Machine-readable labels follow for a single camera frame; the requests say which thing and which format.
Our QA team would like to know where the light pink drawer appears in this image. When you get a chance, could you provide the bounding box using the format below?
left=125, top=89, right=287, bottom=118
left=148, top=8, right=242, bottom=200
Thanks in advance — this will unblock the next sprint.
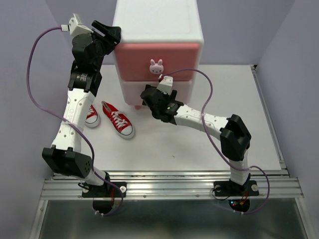
left=120, top=80, right=193, bottom=106

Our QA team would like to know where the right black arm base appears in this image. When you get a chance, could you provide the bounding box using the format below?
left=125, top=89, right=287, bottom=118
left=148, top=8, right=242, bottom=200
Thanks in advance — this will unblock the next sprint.
left=211, top=180, right=260, bottom=213

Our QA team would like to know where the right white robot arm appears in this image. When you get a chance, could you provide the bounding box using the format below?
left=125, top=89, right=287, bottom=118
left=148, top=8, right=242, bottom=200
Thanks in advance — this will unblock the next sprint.
left=140, top=85, right=251, bottom=194

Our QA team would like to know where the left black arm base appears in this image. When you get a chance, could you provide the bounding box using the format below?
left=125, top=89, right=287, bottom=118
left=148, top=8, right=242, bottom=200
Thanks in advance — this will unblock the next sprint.
left=78, top=181, right=127, bottom=217

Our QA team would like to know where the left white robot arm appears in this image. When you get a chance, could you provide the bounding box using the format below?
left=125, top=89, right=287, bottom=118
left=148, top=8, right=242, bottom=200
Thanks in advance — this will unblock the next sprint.
left=42, top=20, right=122, bottom=196

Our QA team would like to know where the red sneaker near cabinet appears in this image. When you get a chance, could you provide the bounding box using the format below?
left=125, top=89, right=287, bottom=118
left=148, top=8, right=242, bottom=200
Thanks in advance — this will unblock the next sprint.
left=101, top=101, right=135, bottom=139

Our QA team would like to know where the white shoe cabinet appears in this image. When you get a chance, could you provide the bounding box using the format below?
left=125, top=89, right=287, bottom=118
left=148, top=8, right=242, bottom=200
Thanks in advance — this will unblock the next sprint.
left=111, top=0, right=205, bottom=110

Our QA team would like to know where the red sneaker far left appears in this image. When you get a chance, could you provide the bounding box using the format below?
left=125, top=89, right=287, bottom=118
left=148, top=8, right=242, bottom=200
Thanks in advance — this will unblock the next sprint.
left=85, top=105, right=100, bottom=128

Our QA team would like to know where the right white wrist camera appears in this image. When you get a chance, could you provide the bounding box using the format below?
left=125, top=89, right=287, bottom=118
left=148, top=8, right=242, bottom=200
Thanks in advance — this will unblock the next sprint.
left=156, top=75, right=173, bottom=95

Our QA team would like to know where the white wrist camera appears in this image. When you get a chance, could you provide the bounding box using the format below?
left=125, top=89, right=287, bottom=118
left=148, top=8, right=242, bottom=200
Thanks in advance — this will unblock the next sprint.
left=60, top=13, right=93, bottom=37
left=156, top=75, right=173, bottom=95

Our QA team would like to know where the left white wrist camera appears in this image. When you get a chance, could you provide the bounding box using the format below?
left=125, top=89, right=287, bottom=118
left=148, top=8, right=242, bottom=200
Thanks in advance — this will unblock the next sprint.
left=60, top=13, right=93, bottom=37

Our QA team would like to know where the aluminium mounting rail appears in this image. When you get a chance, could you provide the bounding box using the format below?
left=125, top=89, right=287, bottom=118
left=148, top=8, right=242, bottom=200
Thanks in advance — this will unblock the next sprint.
left=40, top=169, right=304, bottom=200

